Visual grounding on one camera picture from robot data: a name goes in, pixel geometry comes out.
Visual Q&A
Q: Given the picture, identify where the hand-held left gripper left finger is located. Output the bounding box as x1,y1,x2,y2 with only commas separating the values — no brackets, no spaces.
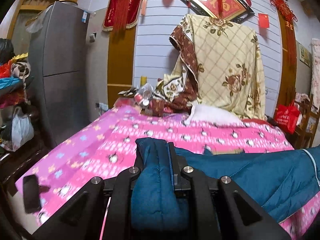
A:
32,166,143,240

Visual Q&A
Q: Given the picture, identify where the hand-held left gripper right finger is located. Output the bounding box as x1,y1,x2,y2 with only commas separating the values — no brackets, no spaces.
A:
167,142,292,240

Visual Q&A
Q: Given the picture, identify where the teal puffer jacket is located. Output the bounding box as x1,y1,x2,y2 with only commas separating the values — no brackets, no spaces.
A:
131,137,320,233

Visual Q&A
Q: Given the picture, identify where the pile of colourful clothes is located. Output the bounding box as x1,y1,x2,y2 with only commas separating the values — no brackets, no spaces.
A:
0,52,34,108

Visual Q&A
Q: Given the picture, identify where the pink penguin print blanket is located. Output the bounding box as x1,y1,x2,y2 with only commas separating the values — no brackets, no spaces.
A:
15,105,320,240

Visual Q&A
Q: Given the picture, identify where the white pillow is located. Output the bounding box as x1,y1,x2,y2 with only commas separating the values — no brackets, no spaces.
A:
190,104,244,124

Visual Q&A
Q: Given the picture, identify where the black smartphone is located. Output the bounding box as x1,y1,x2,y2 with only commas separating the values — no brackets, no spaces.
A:
22,174,42,214

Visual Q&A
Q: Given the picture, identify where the crumpled plastic bottle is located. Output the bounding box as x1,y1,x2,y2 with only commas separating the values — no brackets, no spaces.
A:
135,83,154,107

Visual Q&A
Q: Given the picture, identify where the red shopping bag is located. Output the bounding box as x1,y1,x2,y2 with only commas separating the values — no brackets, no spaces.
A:
274,101,301,134

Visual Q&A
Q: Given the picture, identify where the white plastic bag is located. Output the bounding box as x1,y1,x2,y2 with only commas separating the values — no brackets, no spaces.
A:
11,107,34,151

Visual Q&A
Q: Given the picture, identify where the wooden rack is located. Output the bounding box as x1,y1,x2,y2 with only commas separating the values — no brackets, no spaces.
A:
291,94,316,149

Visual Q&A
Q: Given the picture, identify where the grey refrigerator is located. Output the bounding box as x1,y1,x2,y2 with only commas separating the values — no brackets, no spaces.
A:
28,1,94,148

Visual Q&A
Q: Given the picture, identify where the cream floral quilt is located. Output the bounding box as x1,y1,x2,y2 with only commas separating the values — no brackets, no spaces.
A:
152,14,267,121

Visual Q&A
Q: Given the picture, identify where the pink floral curtain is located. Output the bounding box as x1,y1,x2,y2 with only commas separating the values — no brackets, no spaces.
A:
310,39,320,111

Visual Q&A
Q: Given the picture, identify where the black plastic bag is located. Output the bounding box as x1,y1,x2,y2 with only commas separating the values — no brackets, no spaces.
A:
0,38,14,64

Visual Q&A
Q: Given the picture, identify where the long red knot ornament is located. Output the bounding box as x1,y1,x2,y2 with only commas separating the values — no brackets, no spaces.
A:
270,0,298,61

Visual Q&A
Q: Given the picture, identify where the red tasselled banner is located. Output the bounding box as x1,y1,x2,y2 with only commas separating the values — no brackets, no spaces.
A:
102,0,148,32

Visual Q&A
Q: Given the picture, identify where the black framed red picture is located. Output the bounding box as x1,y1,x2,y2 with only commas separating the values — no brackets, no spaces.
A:
178,0,255,22

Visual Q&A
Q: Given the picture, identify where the small wall plaque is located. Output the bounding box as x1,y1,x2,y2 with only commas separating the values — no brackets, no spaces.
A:
299,44,312,67

